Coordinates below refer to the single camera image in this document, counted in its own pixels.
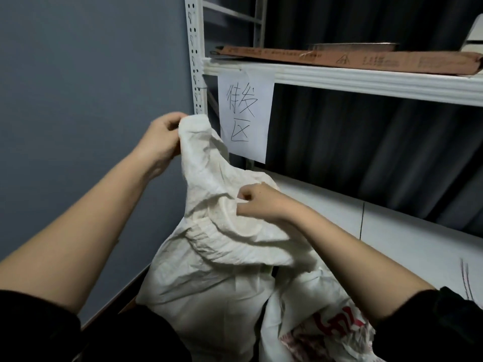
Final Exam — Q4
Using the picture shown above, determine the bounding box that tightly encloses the black sleeve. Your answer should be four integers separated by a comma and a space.
0, 290, 84, 362
375, 286, 483, 362

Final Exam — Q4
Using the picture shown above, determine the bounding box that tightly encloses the dark grey curtain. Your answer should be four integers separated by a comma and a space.
204, 0, 483, 238

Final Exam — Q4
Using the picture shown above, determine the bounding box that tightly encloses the person's left hand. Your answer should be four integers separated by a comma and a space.
133, 112, 189, 180

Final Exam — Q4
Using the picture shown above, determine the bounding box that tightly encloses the person's right hand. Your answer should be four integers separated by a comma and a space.
236, 183, 302, 225

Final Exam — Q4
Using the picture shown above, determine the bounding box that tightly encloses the white plastic bag red print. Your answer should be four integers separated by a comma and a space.
259, 256, 385, 362

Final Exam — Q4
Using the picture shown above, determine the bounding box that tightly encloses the white woven sack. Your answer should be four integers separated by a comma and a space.
136, 114, 321, 362

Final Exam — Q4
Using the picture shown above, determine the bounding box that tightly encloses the metal tray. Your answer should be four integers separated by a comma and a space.
307, 42, 400, 52

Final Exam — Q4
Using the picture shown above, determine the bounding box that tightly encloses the black right sleeve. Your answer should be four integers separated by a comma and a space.
375, 286, 483, 362

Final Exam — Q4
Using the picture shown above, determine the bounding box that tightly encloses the white metal shelf rack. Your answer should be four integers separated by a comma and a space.
184, 0, 483, 306

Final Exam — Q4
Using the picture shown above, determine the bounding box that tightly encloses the black left sleeve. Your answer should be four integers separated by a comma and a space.
0, 290, 84, 362

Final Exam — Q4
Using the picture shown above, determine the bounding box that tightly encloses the white paper handwritten sign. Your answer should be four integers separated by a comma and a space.
217, 69, 275, 164

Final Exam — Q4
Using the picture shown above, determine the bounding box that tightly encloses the person's left forearm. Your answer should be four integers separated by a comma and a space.
0, 149, 151, 315

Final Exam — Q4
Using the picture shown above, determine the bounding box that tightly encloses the person's right forearm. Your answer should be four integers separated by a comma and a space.
275, 203, 438, 325

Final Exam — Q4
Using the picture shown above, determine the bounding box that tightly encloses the flat brown cardboard box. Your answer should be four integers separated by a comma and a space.
216, 46, 483, 76

